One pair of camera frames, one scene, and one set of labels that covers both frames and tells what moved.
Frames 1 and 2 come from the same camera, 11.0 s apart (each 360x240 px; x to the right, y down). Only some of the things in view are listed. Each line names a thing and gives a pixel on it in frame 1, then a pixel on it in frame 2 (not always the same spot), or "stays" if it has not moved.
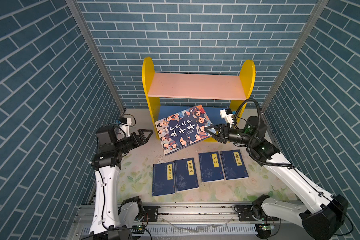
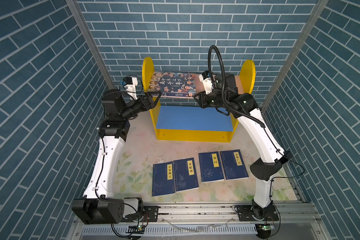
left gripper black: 140,138 to 147,102
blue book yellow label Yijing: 210,166 stays
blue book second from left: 185,176 stays
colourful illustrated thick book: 182,129 to 175,85
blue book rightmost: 233,165 stays
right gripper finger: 216,128 to 199,98
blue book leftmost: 163,179 stays
